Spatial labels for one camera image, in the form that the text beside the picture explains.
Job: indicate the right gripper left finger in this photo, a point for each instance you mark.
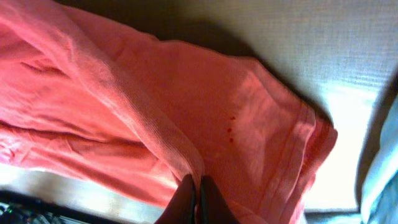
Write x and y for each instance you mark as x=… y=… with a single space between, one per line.
x=181 y=208

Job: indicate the light blue grey shirt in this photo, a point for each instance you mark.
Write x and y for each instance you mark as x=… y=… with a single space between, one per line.
x=379 y=192

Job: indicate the orange FRAM t-shirt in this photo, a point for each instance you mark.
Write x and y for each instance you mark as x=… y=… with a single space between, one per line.
x=89 y=98

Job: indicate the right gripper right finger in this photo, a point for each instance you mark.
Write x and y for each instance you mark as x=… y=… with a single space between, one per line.
x=213 y=206

